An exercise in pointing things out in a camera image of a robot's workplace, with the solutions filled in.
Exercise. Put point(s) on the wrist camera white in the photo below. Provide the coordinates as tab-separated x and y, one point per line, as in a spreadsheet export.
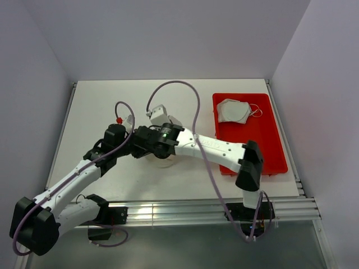
158	115
127	122

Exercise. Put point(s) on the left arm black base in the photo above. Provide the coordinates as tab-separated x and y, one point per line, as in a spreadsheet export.
107	224

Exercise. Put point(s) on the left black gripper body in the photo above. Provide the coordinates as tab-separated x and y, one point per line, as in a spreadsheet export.
125	151

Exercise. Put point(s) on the white folded bra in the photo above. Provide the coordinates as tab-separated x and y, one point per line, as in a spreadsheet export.
235	111

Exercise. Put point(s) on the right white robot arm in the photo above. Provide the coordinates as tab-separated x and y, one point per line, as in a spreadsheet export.
245	159

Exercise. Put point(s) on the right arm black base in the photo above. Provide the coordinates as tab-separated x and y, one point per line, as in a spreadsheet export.
245	216

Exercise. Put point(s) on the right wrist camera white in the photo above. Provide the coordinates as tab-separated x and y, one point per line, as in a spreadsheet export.
158	115

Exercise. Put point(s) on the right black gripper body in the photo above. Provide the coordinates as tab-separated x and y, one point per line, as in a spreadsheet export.
161	156

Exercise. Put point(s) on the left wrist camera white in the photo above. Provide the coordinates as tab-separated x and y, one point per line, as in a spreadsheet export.
127	122

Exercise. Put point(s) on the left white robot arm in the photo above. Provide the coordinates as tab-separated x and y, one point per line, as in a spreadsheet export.
38	223

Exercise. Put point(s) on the red plastic tray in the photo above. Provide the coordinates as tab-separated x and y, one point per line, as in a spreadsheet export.
260	128

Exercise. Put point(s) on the aluminium rail frame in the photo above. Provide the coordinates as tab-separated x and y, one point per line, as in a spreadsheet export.
178	228

